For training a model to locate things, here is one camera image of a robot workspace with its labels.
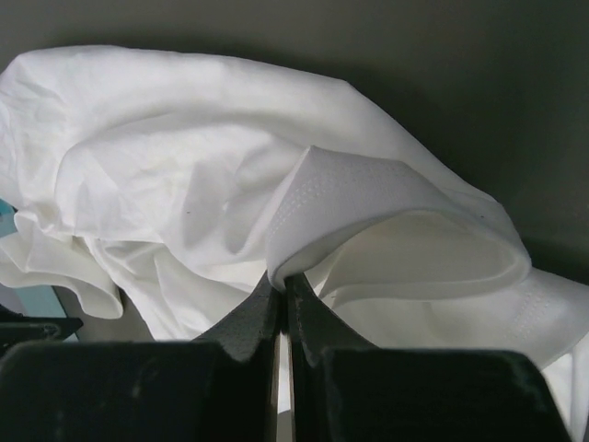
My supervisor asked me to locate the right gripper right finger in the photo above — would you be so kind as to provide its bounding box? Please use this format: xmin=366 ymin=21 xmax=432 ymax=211
xmin=285 ymin=273 xmax=376 ymax=366

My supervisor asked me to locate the white daisy print t-shirt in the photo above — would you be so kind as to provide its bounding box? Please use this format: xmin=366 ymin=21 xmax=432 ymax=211
xmin=1 ymin=46 xmax=588 ymax=441

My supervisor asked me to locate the teal cutting mat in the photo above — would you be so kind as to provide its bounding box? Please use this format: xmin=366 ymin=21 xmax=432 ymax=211
xmin=1 ymin=201 xmax=66 ymax=318

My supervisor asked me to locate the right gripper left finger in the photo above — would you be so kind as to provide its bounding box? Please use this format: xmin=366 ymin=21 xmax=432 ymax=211
xmin=193 ymin=272 xmax=281 ymax=367

